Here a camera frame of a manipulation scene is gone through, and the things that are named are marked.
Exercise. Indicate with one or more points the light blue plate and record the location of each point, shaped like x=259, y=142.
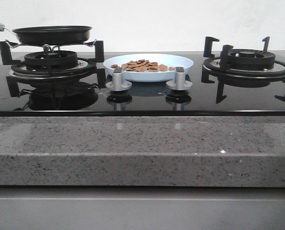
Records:
x=166, y=59

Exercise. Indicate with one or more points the brown meat pieces pile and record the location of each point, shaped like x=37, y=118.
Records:
x=143, y=65

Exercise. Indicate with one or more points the black frying pan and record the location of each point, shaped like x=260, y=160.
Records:
x=52, y=35

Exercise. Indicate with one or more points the left silver stove knob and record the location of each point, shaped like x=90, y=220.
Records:
x=118, y=82

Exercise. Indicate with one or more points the silver stove knob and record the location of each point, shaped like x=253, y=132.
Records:
x=179, y=83
x=118, y=82

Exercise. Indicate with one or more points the right silver stove knob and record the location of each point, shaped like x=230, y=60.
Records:
x=179, y=83

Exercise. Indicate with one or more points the right black pan support grate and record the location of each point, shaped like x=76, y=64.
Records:
x=233, y=81

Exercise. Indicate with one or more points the black pan support grate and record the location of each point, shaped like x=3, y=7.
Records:
x=49, y=86
x=233, y=81

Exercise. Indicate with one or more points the left black gas burner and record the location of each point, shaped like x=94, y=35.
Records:
x=57, y=63

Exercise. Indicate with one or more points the black gas burner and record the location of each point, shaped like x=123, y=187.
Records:
x=57, y=63
x=246, y=63

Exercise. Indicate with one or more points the right black gas burner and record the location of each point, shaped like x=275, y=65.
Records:
x=246, y=63

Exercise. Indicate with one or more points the left black pan support grate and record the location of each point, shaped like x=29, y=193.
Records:
x=49, y=86

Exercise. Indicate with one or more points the black glass gas cooktop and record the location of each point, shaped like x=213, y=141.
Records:
x=209, y=96

